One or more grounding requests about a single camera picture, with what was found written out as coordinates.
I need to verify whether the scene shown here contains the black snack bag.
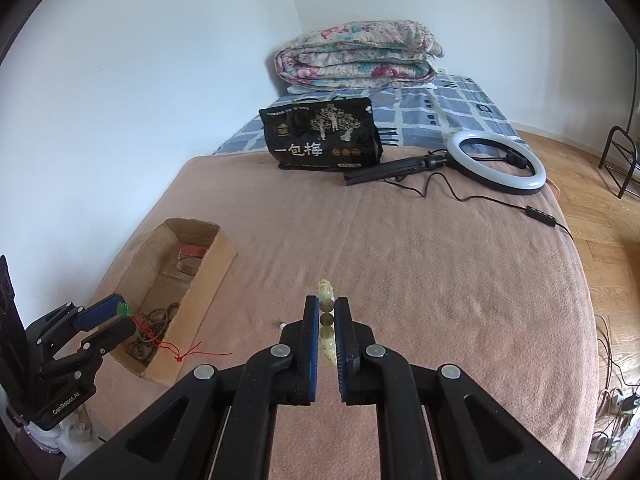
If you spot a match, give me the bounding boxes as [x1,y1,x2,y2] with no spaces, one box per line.
[259,98,383,171]

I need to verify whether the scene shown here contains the green jade pendant red cord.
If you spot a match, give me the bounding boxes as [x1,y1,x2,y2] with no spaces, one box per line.
[115,301,234,364]

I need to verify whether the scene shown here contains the white ring light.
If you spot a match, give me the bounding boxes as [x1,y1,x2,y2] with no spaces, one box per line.
[446,130,547,195]

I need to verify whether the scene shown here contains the black metal rack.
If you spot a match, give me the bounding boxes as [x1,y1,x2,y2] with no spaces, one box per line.
[598,126,639,200]

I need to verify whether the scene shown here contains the brown wooden bead necklace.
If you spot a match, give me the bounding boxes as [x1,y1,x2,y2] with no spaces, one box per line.
[121,301,181,366]

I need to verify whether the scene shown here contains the cardboard box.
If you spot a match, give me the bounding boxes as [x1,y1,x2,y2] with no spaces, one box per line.
[110,218,236,386]

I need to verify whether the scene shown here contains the folded floral quilt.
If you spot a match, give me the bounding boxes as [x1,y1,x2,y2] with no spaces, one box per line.
[273,20,445,90]

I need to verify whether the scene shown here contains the watch with red strap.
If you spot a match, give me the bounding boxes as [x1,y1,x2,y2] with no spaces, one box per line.
[176,244,208,276]

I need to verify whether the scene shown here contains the black tripod stand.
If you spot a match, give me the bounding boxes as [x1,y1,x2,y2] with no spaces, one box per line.
[343,152,451,186]

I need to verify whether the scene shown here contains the blue checked bed sheet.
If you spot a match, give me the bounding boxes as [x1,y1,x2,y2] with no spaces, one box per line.
[211,72,532,157]

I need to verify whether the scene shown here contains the yellow beaded bracelet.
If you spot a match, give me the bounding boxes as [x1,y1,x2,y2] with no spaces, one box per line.
[314,277,339,366]

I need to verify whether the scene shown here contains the power strip with cables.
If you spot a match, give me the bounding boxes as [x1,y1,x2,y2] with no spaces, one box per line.
[587,314,639,479]

